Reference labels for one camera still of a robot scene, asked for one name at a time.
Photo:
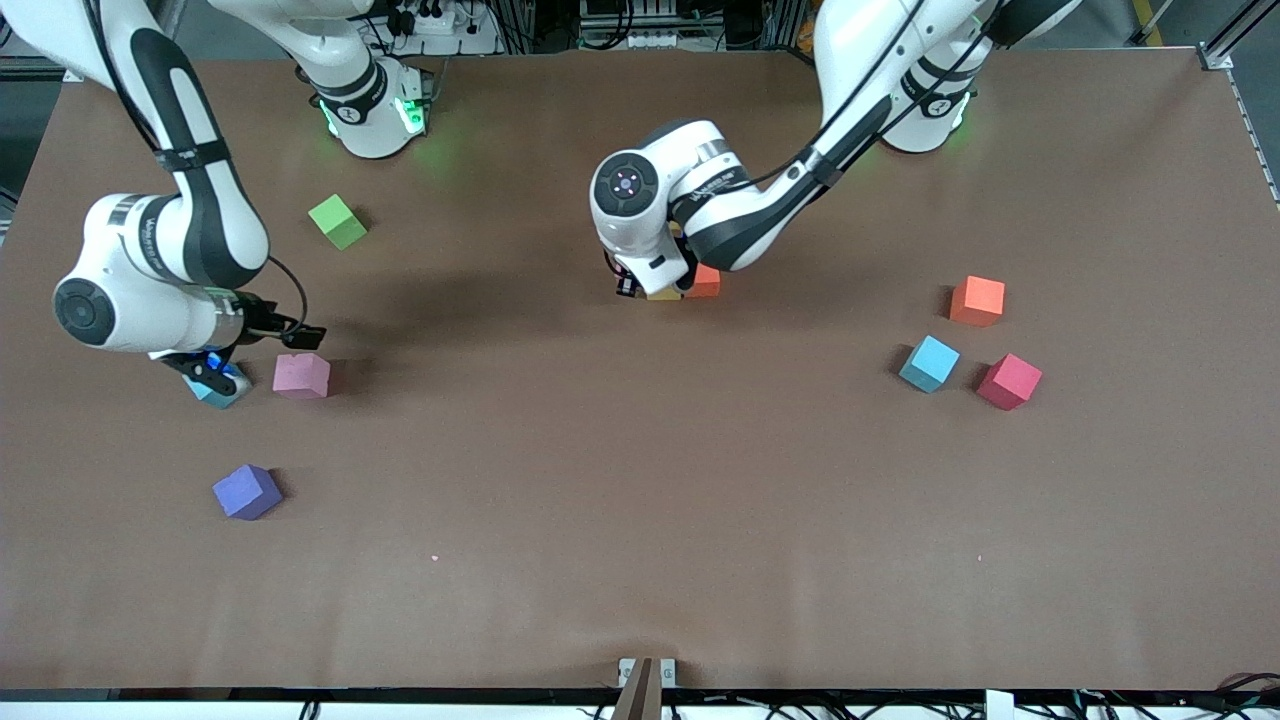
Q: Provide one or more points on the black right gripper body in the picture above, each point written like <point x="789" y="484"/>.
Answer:
<point x="262" y="316"/>

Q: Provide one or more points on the yellow foam cube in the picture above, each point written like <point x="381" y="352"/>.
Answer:
<point x="663" y="294"/>

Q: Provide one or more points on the notched pink foam cube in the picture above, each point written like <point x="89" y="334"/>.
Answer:
<point x="300" y="376"/>

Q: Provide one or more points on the orange foam cube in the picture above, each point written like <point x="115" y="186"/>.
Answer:
<point x="706" y="283"/>
<point x="978" y="301"/>

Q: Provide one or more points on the purple foam cube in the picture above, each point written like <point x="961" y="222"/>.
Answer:
<point x="247" y="492"/>

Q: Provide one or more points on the cyan foam cube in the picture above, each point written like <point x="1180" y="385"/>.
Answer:
<point x="929" y="364"/>
<point x="215" y="400"/>

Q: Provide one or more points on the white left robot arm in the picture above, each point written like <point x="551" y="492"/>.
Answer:
<point x="640" y="230"/>

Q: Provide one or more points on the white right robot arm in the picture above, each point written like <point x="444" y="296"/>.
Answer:
<point x="130" y="250"/>

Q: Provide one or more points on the green foam cube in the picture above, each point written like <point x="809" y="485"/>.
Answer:
<point x="338" y="222"/>

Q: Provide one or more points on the brown paper table cover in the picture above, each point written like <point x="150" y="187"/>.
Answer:
<point x="640" y="500"/>

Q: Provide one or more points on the grey electronics rack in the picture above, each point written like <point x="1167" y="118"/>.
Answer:
<point x="640" y="20"/>

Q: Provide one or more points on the white power strip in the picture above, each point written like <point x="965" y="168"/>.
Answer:
<point x="445" y="25"/>

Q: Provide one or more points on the orange snack bag pile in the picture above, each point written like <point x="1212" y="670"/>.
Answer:
<point x="804" y="38"/>

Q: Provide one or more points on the red foam cube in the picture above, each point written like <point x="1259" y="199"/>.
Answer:
<point x="1009" y="382"/>

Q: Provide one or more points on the aluminium frame post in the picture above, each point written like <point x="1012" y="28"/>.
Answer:
<point x="45" y="68"/>
<point x="1218" y="55"/>

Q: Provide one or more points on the silver camera mount bracket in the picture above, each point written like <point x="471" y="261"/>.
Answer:
<point x="647" y="672"/>

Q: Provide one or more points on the brown camera pole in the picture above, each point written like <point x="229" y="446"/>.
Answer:
<point x="638" y="700"/>

